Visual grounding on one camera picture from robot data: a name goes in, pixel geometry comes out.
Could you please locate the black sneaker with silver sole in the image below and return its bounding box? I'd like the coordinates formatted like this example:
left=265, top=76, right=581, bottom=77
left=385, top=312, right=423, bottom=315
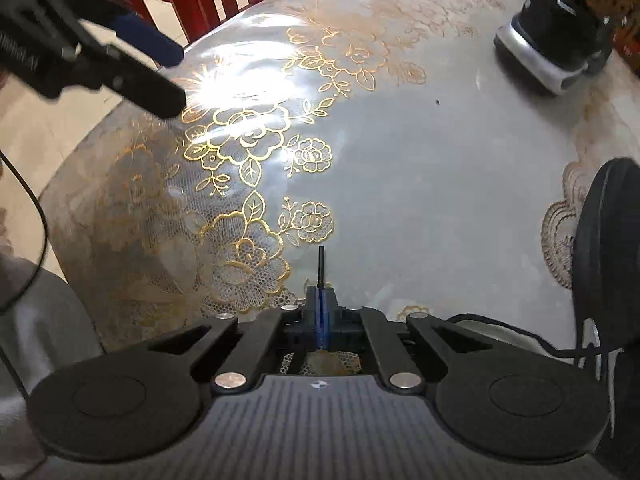
left=492, top=0, right=618, bottom=97

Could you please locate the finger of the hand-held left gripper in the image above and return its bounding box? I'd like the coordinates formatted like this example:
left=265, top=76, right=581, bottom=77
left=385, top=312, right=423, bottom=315
left=44, top=0, right=185, bottom=67
left=60, top=42, right=188, bottom=120

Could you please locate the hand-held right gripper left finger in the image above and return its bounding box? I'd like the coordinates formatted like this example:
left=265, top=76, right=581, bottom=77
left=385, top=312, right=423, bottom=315
left=146, top=285, right=321, bottom=394

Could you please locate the black sneaker with lace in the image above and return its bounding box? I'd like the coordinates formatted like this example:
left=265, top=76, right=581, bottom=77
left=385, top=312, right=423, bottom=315
left=570, top=157, right=640, bottom=466

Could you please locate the black cable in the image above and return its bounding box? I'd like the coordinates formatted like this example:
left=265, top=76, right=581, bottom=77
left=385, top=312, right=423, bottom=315
left=0, top=151, right=49, bottom=314

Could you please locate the black shoelace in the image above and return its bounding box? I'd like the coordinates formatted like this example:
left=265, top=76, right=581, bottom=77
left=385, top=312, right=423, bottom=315
left=316, top=245, right=626, bottom=381

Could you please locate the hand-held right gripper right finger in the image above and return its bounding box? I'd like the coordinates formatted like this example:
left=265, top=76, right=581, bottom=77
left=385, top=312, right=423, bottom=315
left=320, top=287, right=496, bottom=394

